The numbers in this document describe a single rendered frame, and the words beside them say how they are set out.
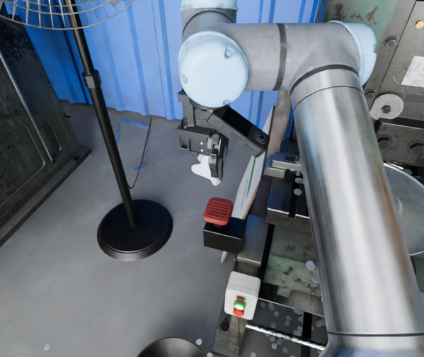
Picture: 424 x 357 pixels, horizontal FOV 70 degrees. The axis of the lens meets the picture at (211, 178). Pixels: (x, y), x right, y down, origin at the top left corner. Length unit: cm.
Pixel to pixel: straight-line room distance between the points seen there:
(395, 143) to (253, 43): 42
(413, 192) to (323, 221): 58
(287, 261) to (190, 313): 70
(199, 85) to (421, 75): 43
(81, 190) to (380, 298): 180
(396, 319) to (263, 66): 26
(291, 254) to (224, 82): 54
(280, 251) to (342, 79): 53
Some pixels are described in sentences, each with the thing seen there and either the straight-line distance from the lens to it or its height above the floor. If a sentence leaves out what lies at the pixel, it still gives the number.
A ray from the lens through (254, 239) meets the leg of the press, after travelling 80.
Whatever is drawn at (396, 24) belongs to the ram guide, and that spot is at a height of 115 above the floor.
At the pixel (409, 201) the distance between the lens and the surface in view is 82.
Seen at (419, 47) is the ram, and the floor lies 110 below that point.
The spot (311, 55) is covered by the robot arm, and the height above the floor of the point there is 117.
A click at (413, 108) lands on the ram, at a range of 69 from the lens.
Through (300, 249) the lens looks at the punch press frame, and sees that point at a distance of 81.
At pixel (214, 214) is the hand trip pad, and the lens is 69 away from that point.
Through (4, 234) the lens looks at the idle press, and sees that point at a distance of 187.
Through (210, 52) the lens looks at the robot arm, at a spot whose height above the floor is 118.
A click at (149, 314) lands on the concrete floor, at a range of 142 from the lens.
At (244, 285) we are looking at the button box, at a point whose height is 63.
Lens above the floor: 130
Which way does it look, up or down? 44 degrees down
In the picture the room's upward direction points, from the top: straight up
